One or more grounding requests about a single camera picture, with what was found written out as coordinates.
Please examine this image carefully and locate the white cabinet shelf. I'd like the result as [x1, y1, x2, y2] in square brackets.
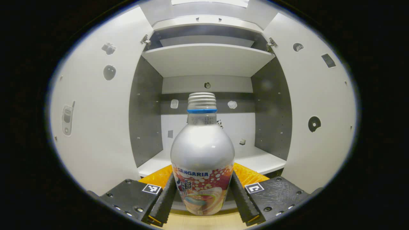
[142, 43, 275, 78]

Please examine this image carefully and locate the large ceiling light panel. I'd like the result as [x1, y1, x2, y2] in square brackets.
[171, 0, 250, 8]

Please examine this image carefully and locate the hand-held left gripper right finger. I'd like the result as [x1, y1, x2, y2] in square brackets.
[231, 162, 323, 226]

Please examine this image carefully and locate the silver bottle with colourful label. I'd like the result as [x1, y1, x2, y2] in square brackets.
[170, 92, 235, 216]

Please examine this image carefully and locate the white cabinet door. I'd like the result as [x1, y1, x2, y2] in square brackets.
[48, 6, 154, 197]
[262, 13, 358, 194]

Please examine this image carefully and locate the white cabinet with grey interior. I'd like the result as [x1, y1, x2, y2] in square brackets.
[129, 14, 293, 211]

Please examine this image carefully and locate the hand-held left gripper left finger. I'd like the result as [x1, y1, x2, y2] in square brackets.
[86, 164, 178, 227]

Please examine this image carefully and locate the white cabinet drawer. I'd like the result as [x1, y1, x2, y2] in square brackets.
[153, 15, 263, 32]

